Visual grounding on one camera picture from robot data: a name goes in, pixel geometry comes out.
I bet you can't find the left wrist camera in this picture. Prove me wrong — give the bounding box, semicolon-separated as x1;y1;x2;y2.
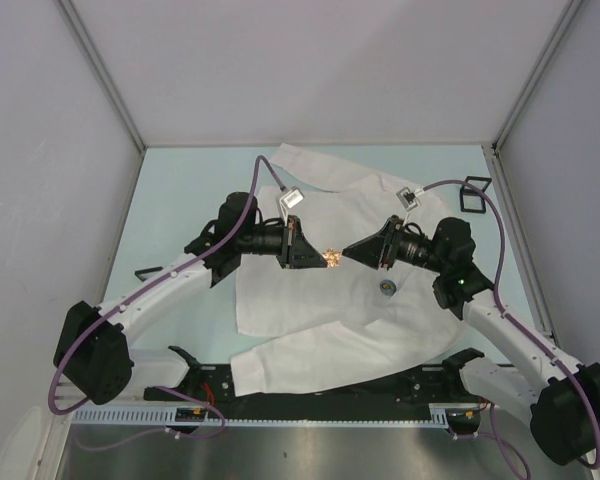
277;187;304;224

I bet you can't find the black display box right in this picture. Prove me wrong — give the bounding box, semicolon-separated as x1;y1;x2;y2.
459;176;492;214

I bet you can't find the round blue pin badge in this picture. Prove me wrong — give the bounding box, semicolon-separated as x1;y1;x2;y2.
379;280;397;297

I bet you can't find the black display box left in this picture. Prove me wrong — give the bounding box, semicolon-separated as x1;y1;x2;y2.
134;266;163;282

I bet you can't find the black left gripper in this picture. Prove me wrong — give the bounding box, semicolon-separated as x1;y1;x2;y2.
236;215;326;270

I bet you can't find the aluminium frame rail right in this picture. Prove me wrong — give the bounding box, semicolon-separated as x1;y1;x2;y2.
491;0;587;155

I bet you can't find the aluminium frame rail left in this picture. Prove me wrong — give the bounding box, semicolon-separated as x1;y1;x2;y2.
54;0;147;154

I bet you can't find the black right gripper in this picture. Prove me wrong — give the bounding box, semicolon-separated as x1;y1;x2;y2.
342;216;447;274

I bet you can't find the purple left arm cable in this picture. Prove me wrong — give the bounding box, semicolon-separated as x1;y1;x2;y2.
47;155;287;450

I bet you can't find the white slotted cable duct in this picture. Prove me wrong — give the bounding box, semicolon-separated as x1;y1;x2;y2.
71;405;448;429

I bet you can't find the aluminium frame rail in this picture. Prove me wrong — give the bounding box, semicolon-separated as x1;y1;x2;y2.
491;0;587;155
54;0;147;154

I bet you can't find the white button-up shirt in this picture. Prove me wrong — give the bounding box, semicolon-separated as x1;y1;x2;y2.
229;143;474;399

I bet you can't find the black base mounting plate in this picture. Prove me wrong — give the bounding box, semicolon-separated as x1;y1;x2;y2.
143;344;501;409

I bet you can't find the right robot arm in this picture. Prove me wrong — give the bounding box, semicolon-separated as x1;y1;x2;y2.
342;216;600;466

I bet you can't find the black display box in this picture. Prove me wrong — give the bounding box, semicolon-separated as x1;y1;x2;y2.
459;176;492;214
134;266;163;282

